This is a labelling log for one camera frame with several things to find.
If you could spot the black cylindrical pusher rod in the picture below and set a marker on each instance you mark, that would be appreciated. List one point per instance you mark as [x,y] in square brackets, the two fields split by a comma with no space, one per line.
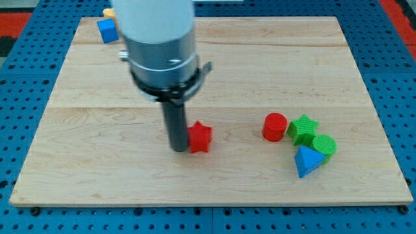
[176,126]

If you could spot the red cylinder block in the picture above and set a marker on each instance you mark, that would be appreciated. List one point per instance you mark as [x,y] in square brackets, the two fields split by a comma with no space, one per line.
[274,127]

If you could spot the light wooden board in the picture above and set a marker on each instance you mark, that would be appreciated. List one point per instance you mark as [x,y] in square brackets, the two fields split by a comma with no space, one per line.
[101,144]

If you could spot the blue cube block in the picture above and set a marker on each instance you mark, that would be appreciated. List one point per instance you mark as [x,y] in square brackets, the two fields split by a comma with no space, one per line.
[108,31]

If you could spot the blue triangle block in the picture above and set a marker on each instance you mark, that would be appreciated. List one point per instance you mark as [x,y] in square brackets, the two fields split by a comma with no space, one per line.
[307,160]

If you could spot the red star block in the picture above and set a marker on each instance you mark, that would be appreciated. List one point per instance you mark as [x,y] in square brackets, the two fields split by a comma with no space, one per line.
[200,137]

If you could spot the green cylinder block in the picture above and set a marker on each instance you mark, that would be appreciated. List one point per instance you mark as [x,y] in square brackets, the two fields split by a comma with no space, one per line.
[325,145]

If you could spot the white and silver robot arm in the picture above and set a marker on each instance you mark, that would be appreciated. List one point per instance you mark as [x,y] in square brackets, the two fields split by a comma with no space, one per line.
[160,48]

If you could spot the yellow block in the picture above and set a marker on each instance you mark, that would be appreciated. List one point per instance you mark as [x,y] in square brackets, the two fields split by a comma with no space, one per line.
[109,13]

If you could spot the green star block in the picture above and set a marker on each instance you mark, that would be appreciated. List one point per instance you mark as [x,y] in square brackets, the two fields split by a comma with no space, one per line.
[302,131]

